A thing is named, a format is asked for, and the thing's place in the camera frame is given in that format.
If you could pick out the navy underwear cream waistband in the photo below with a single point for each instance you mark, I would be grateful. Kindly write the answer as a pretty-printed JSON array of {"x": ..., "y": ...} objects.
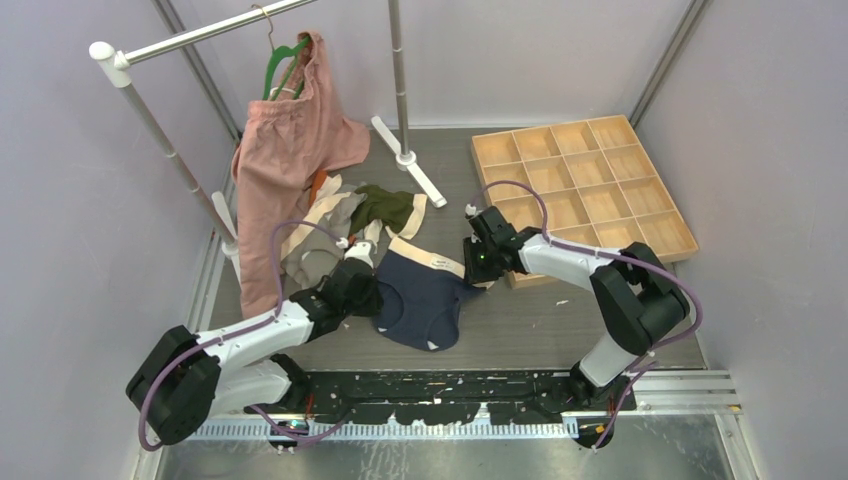
[{"x": 422, "y": 294}]

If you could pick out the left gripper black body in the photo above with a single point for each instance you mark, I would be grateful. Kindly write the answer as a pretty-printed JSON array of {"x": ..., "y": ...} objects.
[{"x": 366, "y": 304}]

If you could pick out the olive green underwear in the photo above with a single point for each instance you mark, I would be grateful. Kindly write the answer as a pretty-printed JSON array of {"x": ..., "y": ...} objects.
[{"x": 400, "y": 213}]

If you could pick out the wooden compartment tray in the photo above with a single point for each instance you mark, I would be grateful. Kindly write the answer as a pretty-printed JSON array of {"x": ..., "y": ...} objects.
[{"x": 588, "y": 181}]

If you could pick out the pink trousers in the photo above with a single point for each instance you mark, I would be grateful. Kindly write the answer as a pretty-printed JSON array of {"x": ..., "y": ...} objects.
[{"x": 296, "y": 128}]

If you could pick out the orange underwear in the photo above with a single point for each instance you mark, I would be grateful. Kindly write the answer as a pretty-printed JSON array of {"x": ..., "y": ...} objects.
[{"x": 318, "y": 181}]

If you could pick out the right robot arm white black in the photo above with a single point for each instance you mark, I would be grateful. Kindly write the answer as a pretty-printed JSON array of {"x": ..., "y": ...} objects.
[{"x": 638, "y": 302}]

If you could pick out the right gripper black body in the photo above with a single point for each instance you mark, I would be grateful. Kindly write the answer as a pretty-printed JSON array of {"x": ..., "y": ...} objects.
[{"x": 481, "y": 264}]

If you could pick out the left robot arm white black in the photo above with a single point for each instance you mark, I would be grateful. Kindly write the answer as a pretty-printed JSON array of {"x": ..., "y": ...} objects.
[{"x": 188, "y": 377}]

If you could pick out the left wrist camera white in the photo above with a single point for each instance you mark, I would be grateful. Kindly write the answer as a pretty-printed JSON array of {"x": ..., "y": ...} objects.
[{"x": 362, "y": 251}]

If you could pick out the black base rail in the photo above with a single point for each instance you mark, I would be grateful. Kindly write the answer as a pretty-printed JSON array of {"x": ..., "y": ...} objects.
[{"x": 510, "y": 397}]

